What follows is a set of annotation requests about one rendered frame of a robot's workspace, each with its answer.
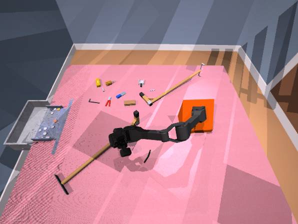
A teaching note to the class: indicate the yellow rectangular block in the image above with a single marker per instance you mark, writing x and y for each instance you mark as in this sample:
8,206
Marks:
97,80

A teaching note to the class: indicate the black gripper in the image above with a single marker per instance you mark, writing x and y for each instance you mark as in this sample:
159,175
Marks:
124,152

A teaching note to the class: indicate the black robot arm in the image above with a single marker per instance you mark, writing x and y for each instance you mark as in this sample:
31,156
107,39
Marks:
183,130

